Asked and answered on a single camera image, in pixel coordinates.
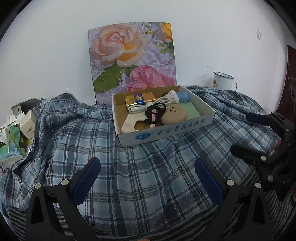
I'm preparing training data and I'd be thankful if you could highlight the blue tissue packet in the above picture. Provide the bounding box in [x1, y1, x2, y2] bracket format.
[176, 91, 190, 103]

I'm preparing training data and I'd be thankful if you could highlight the round beige cushion pad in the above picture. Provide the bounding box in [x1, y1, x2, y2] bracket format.
[162, 103, 187, 125]

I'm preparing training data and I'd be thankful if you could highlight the white plush toy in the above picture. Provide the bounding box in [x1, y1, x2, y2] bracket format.
[166, 90, 180, 104]

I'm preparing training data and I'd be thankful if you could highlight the white charging cable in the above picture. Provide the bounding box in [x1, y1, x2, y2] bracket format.
[127, 96, 172, 114]

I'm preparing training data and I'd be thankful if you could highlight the black pink strap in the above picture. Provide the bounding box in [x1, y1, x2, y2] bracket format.
[143, 102, 168, 130]

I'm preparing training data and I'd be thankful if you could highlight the cream phone case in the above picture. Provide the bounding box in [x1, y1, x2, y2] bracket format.
[121, 113, 150, 133]

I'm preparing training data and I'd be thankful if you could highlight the gold cigarette box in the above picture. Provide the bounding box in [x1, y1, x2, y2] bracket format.
[125, 92, 156, 108]

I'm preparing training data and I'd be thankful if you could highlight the right hand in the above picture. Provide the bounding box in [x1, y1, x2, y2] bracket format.
[270, 140, 282, 155]

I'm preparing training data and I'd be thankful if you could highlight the dark brown door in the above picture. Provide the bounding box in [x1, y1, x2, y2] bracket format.
[277, 45, 296, 122]

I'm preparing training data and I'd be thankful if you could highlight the striped grey towel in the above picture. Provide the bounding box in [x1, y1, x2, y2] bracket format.
[1, 169, 295, 240]

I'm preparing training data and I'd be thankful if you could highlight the white enamel mug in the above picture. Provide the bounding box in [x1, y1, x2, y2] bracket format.
[212, 71, 238, 91]

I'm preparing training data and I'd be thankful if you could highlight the blue plaid cloth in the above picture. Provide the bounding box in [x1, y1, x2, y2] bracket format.
[1, 86, 278, 239]

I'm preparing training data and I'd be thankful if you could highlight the cream small carton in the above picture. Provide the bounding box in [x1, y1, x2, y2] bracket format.
[20, 110, 38, 140]

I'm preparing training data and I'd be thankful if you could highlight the white cardboard box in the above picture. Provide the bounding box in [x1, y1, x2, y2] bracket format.
[112, 85, 215, 147]

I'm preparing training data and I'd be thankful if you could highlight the floral picture board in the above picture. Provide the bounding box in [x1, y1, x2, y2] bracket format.
[88, 22, 177, 103]

